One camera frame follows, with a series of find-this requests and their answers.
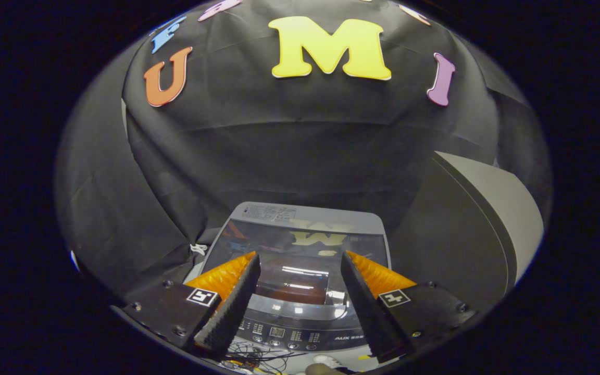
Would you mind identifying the dark washing machine lid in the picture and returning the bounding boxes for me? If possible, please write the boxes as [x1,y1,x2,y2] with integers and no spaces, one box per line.
[202,219,390,319]

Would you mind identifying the black cables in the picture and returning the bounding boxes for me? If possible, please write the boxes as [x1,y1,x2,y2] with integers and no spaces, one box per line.
[201,341,302,374]

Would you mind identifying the grey cabinet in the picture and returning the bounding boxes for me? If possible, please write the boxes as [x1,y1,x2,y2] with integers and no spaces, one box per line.
[391,151,544,313]

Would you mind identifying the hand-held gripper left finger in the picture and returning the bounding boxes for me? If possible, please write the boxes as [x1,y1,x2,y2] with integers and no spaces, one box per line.
[118,252,260,360]

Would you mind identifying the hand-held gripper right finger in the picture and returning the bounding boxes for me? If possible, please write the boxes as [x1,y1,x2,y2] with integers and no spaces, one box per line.
[341,251,478,364]

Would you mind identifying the grey washing machine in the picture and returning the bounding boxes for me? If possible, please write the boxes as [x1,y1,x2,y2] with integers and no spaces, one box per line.
[183,202,392,361]

